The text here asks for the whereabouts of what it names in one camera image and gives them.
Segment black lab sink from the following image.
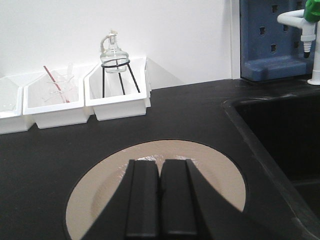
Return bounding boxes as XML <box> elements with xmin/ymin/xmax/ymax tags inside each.
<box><xmin>223</xmin><ymin>93</ymin><xmax>320</xmax><ymax>229</ymax></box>

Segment black wire tripod stand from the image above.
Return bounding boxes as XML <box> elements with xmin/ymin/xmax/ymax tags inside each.
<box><xmin>101</xmin><ymin>59</ymin><xmax>141</xmax><ymax>98</ymax></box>

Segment glass alcohol lamp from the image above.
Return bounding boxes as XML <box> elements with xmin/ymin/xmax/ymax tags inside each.
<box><xmin>100</xmin><ymin>30</ymin><xmax>129</xmax><ymax>74</ymax></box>

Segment white lab faucet green knobs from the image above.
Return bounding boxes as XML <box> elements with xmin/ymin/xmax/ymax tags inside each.
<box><xmin>277</xmin><ymin>0</ymin><xmax>320</xmax><ymax>86</ymax></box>

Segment right white plastic bin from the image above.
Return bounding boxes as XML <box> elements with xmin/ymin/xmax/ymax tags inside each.
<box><xmin>84</xmin><ymin>56</ymin><xmax>152</xmax><ymax>121</ymax></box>

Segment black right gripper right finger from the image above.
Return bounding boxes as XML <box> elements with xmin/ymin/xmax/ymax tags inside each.
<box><xmin>160</xmin><ymin>159</ymin><xmax>285</xmax><ymax>240</ymax></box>

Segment middle white plastic bin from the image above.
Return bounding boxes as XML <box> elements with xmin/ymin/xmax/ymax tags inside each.
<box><xmin>23</xmin><ymin>63</ymin><xmax>94</xmax><ymax>129</ymax></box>

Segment blue pegboard drying rack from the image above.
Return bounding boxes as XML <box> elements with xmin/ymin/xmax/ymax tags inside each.
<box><xmin>239</xmin><ymin>0</ymin><xmax>315</xmax><ymax>82</ymax></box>

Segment white plastic bin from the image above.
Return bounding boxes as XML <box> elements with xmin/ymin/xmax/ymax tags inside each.
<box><xmin>23</xmin><ymin>63</ymin><xmax>94</xmax><ymax>129</ymax></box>
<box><xmin>0</xmin><ymin>77</ymin><xmax>35</xmax><ymax>135</ymax></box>
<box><xmin>84</xmin><ymin>56</ymin><xmax>152</xmax><ymax>121</ymax></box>

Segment left white plastic bin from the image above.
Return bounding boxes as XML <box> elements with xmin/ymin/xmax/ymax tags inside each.
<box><xmin>0</xmin><ymin>77</ymin><xmax>35</xmax><ymax>135</ymax></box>

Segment clear glass beaker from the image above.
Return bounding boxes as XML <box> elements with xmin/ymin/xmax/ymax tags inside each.
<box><xmin>43</xmin><ymin>75</ymin><xmax>78</xmax><ymax>105</ymax></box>

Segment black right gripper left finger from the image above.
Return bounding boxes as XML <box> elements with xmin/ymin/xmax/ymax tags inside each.
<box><xmin>83</xmin><ymin>159</ymin><xmax>160</xmax><ymax>240</ymax></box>

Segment beige round plate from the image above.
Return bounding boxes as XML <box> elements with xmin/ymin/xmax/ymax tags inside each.
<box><xmin>65</xmin><ymin>139</ymin><xmax>248</xmax><ymax>240</ymax></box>

